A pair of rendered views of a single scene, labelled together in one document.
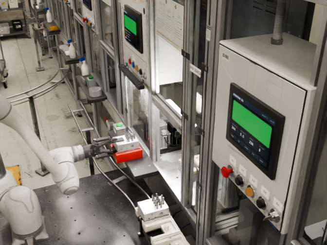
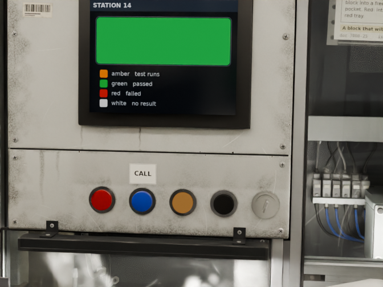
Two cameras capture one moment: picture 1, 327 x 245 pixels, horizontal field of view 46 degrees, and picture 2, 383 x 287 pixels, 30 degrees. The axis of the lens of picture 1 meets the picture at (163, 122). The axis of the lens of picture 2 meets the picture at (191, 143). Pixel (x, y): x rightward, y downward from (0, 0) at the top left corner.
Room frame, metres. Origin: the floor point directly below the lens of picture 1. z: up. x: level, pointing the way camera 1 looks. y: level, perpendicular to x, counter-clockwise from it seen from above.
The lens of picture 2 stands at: (1.49, 1.05, 1.59)
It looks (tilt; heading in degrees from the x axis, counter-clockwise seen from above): 5 degrees down; 298
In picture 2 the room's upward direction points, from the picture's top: 1 degrees clockwise
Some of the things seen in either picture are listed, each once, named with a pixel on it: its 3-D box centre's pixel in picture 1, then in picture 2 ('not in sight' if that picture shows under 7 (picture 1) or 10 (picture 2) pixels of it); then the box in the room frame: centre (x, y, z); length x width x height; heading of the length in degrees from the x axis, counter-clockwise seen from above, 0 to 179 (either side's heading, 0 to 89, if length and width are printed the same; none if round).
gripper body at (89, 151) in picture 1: (91, 150); not in sight; (1.83, 0.40, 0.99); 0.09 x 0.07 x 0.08; 113
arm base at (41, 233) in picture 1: (28, 231); not in sight; (1.50, 0.71, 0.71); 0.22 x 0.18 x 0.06; 23
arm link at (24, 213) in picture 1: (22, 207); not in sight; (1.53, 0.72, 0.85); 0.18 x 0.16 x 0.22; 51
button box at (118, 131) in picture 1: (121, 133); not in sight; (2.06, 0.26, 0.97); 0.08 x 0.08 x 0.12; 23
